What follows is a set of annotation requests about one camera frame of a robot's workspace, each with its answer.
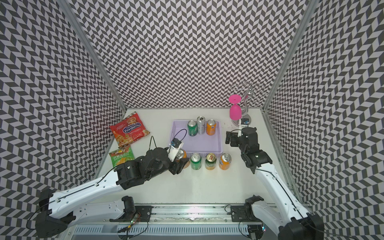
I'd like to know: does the orange fanta can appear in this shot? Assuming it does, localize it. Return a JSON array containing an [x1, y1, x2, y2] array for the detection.
[[175, 149, 190, 169], [219, 153, 232, 170], [206, 119, 217, 136]]

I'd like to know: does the orange Fanta can back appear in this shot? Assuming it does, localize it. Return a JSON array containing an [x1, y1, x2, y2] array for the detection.
[[206, 119, 217, 136]]

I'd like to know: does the lilac plastic basket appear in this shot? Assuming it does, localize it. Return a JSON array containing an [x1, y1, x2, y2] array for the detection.
[[169, 120, 223, 157]]

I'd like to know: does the green gold-top can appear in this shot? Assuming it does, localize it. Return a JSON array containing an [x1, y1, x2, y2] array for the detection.
[[205, 153, 217, 170]]

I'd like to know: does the white patterned can back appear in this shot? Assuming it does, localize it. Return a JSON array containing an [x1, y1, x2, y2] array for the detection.
[[197, 116, 206, 135]]

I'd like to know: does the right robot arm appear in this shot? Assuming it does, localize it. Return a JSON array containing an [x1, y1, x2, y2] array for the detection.
[[226, 127, 325, 240]]

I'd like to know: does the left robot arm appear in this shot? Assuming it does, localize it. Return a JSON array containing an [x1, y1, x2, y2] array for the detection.
[[35, 148, 190, 238]]

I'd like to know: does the pink wine glass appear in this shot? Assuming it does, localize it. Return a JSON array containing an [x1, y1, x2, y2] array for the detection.
[[229, 94, 242, 121]]

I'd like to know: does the green snack bag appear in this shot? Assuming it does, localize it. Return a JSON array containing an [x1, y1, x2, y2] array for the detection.
[[109, 146, 135, 167]]

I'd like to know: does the red candy bag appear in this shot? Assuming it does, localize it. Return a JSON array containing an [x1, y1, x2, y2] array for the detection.
[[110, 112, 150, 149]]

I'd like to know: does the green can back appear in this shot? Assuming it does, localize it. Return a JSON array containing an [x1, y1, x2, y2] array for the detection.
[[188, 120, 198, 137]]

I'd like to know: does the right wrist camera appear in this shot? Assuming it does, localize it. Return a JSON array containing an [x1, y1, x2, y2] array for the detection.
[[238, 118, 250, 137]]

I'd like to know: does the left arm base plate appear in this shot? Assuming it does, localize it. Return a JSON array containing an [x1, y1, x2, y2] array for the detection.
[[109, 205, 153, 223]]

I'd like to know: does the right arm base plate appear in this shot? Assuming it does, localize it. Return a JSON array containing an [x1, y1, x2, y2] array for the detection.
[[230, 205, 262, 223]]

